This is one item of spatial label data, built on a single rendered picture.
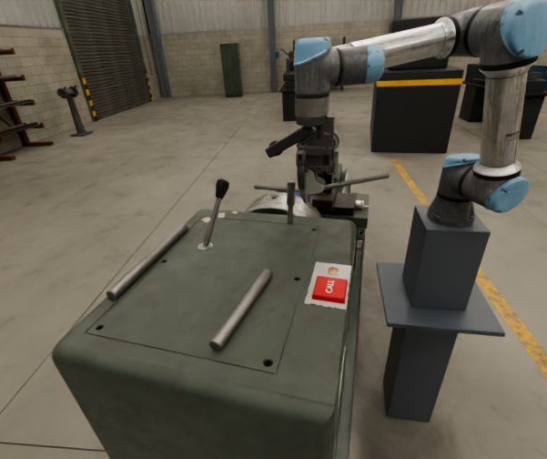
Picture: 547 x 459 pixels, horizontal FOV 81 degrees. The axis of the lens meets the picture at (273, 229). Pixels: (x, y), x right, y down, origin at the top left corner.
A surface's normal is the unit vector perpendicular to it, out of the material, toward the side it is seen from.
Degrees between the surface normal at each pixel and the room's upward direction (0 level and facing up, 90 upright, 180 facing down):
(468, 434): 0
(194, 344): 0
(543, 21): 82
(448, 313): 0
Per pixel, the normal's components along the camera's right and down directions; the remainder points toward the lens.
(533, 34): 0.22, 0.35
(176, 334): -0.05, -0.87
